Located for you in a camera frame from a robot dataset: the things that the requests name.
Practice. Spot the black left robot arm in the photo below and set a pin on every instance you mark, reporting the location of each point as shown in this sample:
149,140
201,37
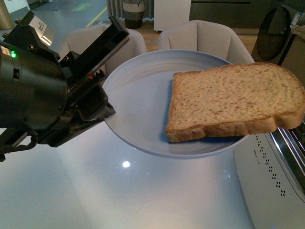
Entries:
48,99

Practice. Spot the woven laundry basket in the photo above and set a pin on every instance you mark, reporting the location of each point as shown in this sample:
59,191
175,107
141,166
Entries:
133,12

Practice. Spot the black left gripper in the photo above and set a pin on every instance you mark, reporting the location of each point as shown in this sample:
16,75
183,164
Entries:
49,99

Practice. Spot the grey curtain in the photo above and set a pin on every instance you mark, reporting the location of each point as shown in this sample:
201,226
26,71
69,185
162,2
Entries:
115,8

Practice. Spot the dark grey washing machine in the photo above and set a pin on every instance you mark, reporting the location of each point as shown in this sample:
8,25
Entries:
275,37

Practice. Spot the white and chrome toaster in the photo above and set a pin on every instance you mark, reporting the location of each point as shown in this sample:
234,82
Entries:
271,170

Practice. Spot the white refrigerator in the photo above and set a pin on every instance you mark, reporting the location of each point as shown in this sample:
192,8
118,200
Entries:
170,13

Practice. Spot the gold planter with plant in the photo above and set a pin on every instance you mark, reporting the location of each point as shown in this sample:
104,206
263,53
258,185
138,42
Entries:
6,22

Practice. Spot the dark grey kitchen cabinet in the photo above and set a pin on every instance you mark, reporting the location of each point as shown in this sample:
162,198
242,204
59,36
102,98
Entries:
241,14

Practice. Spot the beige chair on right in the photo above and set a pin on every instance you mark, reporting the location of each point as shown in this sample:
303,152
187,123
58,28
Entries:
208,37

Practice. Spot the slice of bread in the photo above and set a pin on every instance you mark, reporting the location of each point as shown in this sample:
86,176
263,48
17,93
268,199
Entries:
234,100

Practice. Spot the beige chair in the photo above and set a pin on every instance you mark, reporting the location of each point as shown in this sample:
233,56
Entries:
80,39
208,37

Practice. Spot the light blue round plate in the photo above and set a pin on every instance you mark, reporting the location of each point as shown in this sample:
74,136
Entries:
140,91

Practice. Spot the beige chair on left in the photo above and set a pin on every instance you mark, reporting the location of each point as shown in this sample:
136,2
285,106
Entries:
80,39

